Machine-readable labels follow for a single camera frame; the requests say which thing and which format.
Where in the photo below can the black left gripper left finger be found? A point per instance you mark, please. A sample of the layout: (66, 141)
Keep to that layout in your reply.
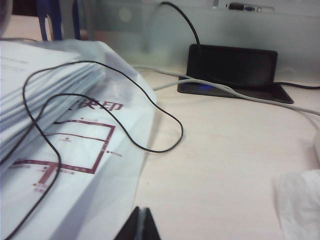
(132, 227)

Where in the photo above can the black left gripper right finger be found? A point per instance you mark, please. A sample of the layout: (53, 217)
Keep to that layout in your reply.
(151, 228)

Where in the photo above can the plastic bag of papers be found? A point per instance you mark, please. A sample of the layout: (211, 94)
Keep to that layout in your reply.
(100, 140)

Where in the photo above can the white crumpled tissue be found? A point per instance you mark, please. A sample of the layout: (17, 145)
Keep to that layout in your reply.
(300, 205)

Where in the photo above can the black flat base pad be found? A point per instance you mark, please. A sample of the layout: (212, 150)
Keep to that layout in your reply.
(275, 96)

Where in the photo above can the black rectangular device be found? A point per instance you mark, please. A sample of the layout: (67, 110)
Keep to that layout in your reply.
(232, 66)

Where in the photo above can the blue chair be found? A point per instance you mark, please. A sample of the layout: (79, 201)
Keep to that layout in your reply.
(56, 20)

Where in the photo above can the frosted glass desk partition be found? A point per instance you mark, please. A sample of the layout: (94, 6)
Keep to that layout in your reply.
(250, 30)

